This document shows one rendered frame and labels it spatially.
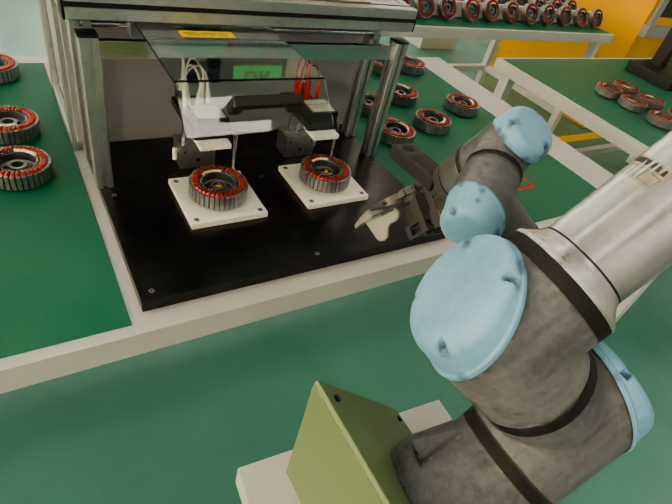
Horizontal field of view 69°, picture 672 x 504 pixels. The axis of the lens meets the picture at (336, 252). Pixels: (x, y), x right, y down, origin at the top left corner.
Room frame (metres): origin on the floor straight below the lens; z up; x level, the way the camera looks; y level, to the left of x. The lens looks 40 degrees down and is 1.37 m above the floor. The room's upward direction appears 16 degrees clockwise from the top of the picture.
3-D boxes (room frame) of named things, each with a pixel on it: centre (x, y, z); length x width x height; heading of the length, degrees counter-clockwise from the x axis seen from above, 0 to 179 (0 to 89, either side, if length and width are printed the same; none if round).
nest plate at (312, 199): (0.93, 0.07, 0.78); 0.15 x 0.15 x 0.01; 40
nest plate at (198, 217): (0.77, 0.25, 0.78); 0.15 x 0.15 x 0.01; 40
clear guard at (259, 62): (0.78, 0.25, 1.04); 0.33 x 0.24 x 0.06; 40
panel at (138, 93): (1.04, 0.33, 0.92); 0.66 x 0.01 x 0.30; 130
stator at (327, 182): (0.93, 0.07, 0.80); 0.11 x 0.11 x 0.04
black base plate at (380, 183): (0.86, 0.17, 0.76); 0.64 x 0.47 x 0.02; 130
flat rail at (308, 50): (0.92, 0.23, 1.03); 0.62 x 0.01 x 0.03; 130
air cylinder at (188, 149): (0.88, 0.35, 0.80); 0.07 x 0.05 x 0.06; 130
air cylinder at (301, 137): (1.04, 0.16, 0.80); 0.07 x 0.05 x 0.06; 130
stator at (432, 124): (1.43, -0.17, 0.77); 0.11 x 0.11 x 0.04
